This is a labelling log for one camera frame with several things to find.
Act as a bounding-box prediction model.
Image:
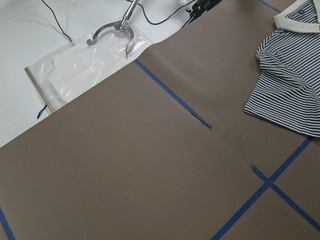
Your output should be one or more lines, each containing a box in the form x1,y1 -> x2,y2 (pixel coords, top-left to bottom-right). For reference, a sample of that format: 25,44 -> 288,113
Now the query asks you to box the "striped polo shirt white collar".
243,0 -> 320,137

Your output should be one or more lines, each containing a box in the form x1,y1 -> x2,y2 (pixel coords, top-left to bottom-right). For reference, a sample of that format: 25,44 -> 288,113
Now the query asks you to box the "metal reacher grabber tool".
86,0 -> 139,57

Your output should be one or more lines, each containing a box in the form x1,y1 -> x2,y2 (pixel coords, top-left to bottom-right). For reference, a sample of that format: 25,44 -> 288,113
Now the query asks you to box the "clear plastic bag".
25,25 -> 153,113

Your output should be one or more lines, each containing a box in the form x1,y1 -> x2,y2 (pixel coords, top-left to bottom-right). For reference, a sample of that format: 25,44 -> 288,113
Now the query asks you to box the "black cable on white table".
41,0 -> 74,46

